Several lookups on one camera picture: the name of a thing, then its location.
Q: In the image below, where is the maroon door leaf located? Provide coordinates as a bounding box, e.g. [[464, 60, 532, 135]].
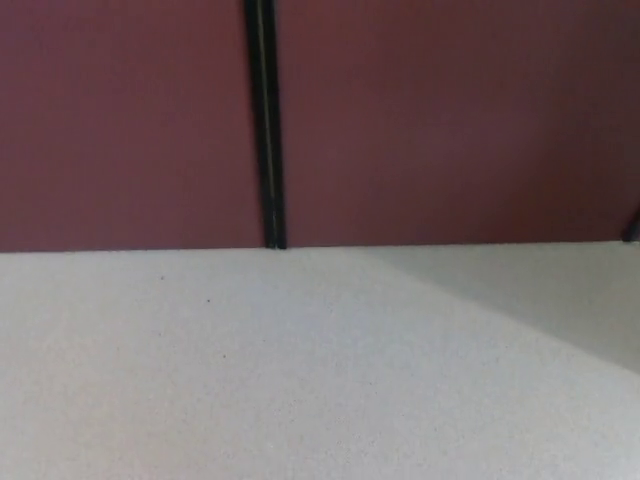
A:
[[0, 0, 267, 254], [276, 0, 640, 250]]

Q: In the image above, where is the black door edge strip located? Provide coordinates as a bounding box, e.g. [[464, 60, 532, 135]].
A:
[[242, 0, 289, 251]]

